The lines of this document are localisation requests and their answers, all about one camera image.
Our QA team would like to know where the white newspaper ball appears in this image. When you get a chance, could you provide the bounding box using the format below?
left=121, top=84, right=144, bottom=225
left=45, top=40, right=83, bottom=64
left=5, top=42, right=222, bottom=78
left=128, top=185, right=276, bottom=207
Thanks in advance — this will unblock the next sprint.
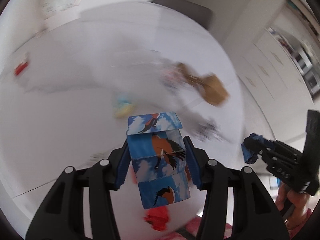
left=194, top=119, right=225, bottom=142

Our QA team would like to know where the brown paper bag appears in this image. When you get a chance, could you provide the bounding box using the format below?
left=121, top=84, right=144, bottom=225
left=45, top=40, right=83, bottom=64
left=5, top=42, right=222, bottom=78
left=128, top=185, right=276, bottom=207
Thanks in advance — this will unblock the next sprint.
left=176, top=63, right=229, bottom=106

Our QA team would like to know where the blue horse print carton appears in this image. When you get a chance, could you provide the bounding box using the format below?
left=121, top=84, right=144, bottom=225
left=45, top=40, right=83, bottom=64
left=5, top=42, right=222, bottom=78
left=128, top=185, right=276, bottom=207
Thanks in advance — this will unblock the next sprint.
left=126, top=112, right=190, bottom=210

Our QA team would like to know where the red paper ball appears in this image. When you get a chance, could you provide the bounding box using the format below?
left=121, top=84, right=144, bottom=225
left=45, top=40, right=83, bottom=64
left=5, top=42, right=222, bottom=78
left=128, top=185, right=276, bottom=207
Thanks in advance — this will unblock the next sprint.
left=144, top=206, right=170, bottom=231

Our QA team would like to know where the yellow blue paper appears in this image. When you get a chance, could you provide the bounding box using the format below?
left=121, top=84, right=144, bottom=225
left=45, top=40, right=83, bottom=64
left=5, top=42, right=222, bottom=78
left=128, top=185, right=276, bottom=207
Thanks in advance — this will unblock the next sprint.
left=113, top=93, right=135, bottom=119

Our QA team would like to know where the clear printed snack wrapper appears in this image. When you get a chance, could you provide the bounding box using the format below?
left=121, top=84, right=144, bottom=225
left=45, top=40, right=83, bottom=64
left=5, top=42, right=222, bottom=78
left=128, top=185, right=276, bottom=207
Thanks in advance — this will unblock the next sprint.
left=159, top=62, right=185, bottom=92

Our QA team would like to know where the person's right hand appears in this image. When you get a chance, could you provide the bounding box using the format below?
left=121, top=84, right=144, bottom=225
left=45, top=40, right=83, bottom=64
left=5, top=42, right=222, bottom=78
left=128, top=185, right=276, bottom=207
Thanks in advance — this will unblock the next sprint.
left=274, top=182, right=313, bottom=230

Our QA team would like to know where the grey dining chair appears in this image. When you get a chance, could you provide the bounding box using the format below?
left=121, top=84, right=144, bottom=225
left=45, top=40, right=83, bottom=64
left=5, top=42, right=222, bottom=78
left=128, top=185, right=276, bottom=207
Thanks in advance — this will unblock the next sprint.
left=151, top=0, right=213, bottom=30

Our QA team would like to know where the red and white small box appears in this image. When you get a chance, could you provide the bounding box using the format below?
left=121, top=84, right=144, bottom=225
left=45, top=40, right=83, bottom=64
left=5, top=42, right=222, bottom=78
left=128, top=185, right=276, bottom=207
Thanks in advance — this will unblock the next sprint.
left=14, top=53, right=29, bottom=76

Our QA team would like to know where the beige cabinet wall unit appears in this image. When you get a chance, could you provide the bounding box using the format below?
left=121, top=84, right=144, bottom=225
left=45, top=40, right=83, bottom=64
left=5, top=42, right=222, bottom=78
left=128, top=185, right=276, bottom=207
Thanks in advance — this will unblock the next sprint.
left=225, top=0, right=319, bottom=150

